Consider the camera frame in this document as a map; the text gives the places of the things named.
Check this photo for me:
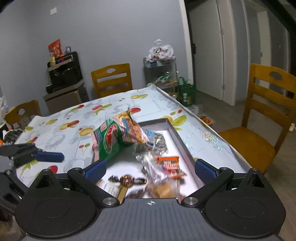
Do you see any dark candy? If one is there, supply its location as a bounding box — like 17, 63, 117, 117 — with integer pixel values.
108, 174, 147, 188

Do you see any orange snack packet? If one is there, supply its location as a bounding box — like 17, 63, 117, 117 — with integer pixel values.
156, 156, 187, 179

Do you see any tan triangular cake packet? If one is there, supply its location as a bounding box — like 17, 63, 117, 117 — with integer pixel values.
145, 180, 184, 200

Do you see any green shrimp chips bag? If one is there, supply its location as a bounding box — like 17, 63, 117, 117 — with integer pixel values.
91, 109, 148, 161

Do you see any dark tube snack packet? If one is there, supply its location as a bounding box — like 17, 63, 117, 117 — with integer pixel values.
135, 148, 169, 183

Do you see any clear sunflower seeds bag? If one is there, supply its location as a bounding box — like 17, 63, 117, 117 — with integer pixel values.
145, 130, 168, 156

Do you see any small brown pastry packet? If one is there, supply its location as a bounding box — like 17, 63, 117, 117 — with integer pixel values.
96, 180, 128, 203

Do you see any fruit print tablecloth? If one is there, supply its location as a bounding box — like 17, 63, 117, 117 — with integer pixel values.
17, 85, 250, 173

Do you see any black plastic bag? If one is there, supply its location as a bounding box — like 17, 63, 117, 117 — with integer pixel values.
3, 129, 23, 145

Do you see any tray of oranges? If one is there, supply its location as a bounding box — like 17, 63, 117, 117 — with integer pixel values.
198, 115, 215, 126

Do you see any wooden chair left side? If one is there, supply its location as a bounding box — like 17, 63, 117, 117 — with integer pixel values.
4, 99, 41, 130

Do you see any wooden chair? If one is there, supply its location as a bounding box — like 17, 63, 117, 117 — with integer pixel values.
91, 63, 132, 98
219, 63, 295, 173
4, 99, 41, 130

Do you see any black water dispenser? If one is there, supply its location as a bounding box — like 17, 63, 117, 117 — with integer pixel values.
43, 51, 89, 114

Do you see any green shopping bag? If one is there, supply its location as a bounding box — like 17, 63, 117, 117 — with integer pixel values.
177, 77, 196, 106

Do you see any wooden chair right side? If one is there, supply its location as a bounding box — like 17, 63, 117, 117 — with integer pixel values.
219, 63, 295, 173

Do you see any wooden chair far side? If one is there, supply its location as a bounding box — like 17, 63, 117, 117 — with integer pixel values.
91, 63, 132, 98

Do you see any metal storage cart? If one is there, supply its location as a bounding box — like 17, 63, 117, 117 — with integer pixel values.
143, 56, 178, 89

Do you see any red snack bag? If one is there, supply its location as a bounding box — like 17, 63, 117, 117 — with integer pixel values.
48, 39, 63, 58

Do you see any white plastic chocolate bag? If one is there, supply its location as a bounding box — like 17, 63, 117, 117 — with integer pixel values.
147, 39, 174, 62

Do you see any white door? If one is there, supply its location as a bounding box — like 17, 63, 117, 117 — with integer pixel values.
189, 1, 224, 100

